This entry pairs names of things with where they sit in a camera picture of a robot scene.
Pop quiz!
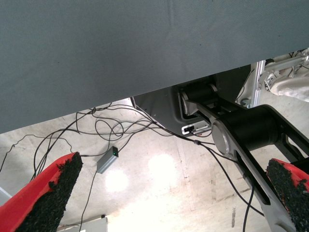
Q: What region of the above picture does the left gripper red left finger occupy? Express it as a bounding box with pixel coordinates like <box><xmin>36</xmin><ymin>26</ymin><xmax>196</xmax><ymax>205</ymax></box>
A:
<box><xmin>0</xmin><ymin>152</ymin><xmax>84</xmax><ymax>232</ymax></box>

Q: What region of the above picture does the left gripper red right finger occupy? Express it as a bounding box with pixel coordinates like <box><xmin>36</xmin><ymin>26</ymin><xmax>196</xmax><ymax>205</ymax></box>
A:
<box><xmin>265</xmin><ymin>158</ymin><xmax>309</xmax><ymax>232</ymax></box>

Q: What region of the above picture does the grey adapter box green light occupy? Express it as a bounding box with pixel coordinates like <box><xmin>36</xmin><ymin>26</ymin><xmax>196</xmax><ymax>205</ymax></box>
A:
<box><xmin>96</xmin><ymin>146</ymin><xmax>119</xmax><ymax>174</ymax></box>

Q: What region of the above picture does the white cloth bundle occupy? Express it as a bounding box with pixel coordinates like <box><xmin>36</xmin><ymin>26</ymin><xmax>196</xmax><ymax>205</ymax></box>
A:
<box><xmin>272</xmin><ymin>76</ymin><xmax>309</xmax><ymax>101</ymax></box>

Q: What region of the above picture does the silver connector box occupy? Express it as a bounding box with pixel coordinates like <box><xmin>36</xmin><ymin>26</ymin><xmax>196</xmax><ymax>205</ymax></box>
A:
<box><xmin>181</xmin><ymin>122</ymin><xmax>213</xmax><ymax>136</ymax></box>

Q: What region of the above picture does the aluminium profile bar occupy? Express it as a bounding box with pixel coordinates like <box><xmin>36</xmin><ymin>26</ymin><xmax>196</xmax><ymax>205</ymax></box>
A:
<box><xmin>265</xmin><ymin>48</ymin><xmax>309</xmax><ymax>71</ymax></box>

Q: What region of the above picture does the dark grey table cloth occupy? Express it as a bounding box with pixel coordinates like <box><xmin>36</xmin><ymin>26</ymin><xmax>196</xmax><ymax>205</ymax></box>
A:
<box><xmin>0</xmin><ymin>0</ymin><xmax>309</xmax><ymax>135</ymax></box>

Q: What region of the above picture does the thin black floor cable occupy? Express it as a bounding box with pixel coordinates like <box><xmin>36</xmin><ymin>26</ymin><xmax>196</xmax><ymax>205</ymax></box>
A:
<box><xmin>0</xmin><ymin>129</ymin><xmax>74</xmax><ymax>178</ymax></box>
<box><xmin>79</xmin><ymin>170</ymin><xmax>98</xmax><ymax>232</ymax></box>
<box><xmin>197</xmin><ymin>141</ymin><xmax>255</xmax><ymax>232</ymax></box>
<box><xmin>207</xmin><ymin>147</ymin><xmax>265</xmax><ymax>217</ymax></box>
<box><xmin>76</xmin><ymin>106</ymin><xmax>215</xmax><ymax>145</ymax></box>

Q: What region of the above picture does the aluminium profile post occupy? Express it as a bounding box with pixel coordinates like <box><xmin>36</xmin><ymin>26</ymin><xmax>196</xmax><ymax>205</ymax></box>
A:
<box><xmin>251</xmin><ymin>60</ymin><xmax>266</xmax><ymax>108</ymax></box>

